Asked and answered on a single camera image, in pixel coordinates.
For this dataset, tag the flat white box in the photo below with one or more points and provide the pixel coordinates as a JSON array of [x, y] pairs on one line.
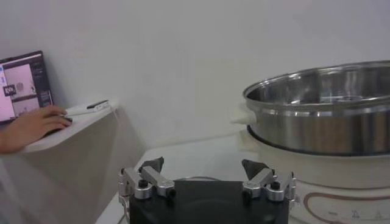
[[76, 110]]

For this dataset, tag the person's hand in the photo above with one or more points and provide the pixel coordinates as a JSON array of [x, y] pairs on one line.
[[30, 128]]

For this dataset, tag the white side table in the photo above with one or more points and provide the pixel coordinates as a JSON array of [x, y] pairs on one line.
[[76, 146]]

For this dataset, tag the stainless steel steamer basket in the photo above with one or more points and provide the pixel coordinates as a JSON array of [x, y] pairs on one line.
[[320, 131]]

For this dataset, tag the cream electric pot base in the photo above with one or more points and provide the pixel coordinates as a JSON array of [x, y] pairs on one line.
[[335, 173]]

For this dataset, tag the black computer mouse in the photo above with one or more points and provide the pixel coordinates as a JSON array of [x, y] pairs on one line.
[[67, 120]]

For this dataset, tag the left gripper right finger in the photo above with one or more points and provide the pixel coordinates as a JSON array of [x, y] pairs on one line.
[[259, 181]]

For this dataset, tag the black laptop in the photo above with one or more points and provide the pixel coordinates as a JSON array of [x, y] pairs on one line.
[[24, 85]]

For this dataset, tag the small black white device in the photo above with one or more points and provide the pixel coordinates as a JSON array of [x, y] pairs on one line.
[[97, 104]]

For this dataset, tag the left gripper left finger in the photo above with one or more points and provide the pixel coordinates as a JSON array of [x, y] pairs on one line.
[[158, 181]]

